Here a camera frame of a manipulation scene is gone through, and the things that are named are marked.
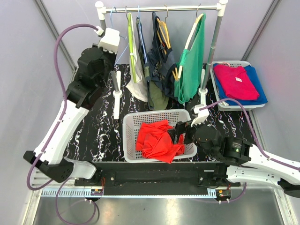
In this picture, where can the white side basket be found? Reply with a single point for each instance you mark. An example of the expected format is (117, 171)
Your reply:
(224, 106)

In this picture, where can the white plastic basket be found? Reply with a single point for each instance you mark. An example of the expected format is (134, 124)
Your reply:
(131, 126)

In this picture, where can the light blue wire hanger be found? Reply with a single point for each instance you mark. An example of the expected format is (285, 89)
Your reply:
(123, 38)

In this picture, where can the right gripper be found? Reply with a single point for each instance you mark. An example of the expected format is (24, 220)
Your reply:
(181, 127)

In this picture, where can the olive green tank top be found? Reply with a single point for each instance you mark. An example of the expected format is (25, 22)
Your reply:
(156, 98)

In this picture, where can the pink folded shirt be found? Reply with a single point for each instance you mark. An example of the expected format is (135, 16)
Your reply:
(235, 82)

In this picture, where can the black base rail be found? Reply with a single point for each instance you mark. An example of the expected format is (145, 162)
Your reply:
(179, 179)

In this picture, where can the blue folded shirt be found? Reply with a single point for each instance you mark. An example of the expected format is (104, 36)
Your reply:
(251, 72)

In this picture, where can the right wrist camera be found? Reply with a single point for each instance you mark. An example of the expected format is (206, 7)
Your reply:
(201, 114)

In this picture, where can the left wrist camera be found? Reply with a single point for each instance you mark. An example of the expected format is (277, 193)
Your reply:
(110, 41)

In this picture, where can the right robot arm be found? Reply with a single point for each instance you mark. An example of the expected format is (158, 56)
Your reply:
(242, 160)

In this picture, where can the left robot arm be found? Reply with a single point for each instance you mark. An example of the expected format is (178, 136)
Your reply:
(94, 67)

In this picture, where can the cream white hanger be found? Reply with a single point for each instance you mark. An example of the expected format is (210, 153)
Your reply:
(190, 38)

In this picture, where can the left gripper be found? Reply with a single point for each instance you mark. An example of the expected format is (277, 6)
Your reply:
(113, 56)

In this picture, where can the red tank top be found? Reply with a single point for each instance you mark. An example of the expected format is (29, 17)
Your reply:
(154, 142)

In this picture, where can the yellow plastic hanger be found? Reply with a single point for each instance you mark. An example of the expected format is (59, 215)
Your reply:
(164, 32)

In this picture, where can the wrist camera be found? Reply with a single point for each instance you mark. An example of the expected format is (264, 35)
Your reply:
(110, 41)
(201, 114)

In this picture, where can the white camisole top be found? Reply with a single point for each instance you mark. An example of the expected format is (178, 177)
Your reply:
(138, 90)

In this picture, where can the navy blue tank top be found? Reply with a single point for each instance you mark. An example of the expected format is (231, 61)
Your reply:
(162, 62)

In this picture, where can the lime green hanger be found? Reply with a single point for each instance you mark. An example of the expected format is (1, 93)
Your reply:
(131, 46)

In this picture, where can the white clothes rack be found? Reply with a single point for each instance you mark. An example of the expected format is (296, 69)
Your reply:
(219, 7)

